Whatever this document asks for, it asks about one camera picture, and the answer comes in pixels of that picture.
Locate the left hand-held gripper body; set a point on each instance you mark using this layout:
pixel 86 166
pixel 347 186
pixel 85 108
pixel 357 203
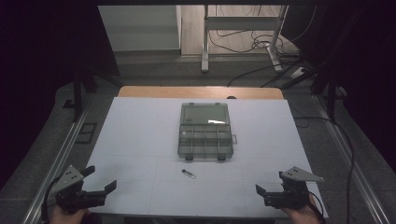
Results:
pixel 72 196

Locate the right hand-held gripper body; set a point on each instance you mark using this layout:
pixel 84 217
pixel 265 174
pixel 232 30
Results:
pixel 289 193

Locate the person's left hand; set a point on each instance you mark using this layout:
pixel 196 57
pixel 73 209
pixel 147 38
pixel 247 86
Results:
pixel 67 216

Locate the person's right hand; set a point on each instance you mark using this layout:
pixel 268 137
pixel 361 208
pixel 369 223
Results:
pixel 303 214

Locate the white board mat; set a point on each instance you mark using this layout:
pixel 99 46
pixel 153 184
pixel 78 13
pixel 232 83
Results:
pixel 140 155

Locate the black metal stand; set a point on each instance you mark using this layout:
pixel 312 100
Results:
pixel 330 93
pixel 77 93

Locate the clear plastic compartment box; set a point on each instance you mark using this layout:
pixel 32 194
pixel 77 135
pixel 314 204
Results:
pixel 204 133

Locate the white power strip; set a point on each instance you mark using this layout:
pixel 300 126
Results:
pixel 298 72

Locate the wooden table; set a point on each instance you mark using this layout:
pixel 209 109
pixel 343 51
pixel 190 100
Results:
pixel 174 92

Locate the white cabinet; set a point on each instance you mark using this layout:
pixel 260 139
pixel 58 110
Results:
pixel 140 28

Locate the aluminium rail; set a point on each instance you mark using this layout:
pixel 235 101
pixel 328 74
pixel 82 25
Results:
pixel 355 180
pixel 56 168

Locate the white metal desk frame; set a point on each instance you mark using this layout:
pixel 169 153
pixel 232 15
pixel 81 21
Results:
pixel 239 23

